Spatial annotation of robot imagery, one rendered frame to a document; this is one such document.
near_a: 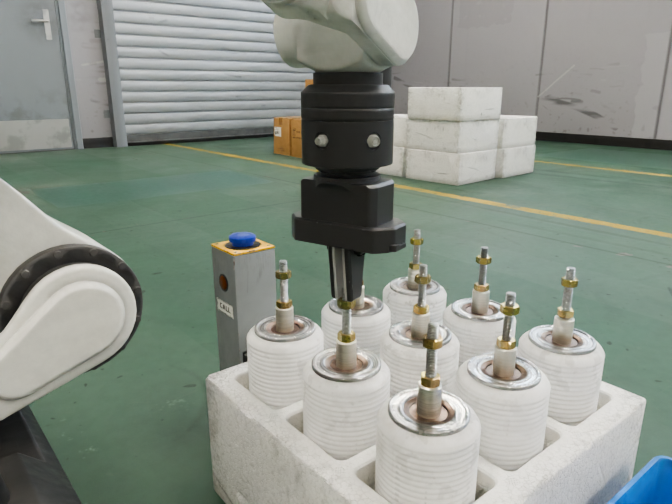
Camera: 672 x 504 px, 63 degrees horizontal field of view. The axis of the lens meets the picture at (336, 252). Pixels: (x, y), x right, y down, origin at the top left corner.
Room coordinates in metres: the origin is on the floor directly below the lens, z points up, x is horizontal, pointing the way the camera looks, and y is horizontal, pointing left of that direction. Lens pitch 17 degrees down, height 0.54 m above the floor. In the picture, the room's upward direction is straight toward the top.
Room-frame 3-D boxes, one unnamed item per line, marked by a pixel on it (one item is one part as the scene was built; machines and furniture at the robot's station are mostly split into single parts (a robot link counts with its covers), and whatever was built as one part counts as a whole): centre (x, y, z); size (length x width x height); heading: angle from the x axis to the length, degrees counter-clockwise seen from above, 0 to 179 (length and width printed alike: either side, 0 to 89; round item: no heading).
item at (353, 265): (0.53, -0.02, 0.36); 0.03 x 0.02 x 0.06; 147
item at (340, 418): (0.53, -0.01, 0.16); 0.10 x 0.10 x 0.18
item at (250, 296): (0.79, 0.14, 0.16); 0.07 x 0.07 x 0.31; 39
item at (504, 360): (0.52, -0.18, 0.26); 0.02 x 0.02 x 0.03
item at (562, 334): (0.59, -0.27, 0.26); 0.02 x 0.02 x 0.03
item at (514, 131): (3.65, -1.03, 0.27); 0.39 x 0.39 x 0.18; 42
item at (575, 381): (0.59, -0.27, 0.16); 0.10 x 0.10 x 0.18
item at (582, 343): (0.59, -0.27, 0.25); 0.08 x 0.08 x 0.01
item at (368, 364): (0.53, -0.01, 0.25); 0.08 x 0.08 x 0.01
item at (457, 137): (3.40, -0.71, 0.27); 0.39 x 0.39 x 0.18; 41
